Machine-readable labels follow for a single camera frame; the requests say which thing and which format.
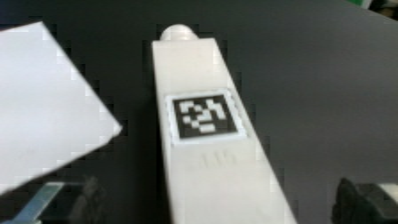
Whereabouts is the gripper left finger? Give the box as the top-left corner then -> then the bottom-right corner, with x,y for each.
13,182 -> 105,224

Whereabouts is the white paper marker sheet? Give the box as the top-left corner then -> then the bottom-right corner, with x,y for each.
0,22 -> 123,195

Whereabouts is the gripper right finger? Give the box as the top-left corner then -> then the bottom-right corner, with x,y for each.
335,178 -> 398,224

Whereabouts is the white desk leg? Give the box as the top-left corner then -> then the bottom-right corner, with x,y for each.
153,24 -> 299,224

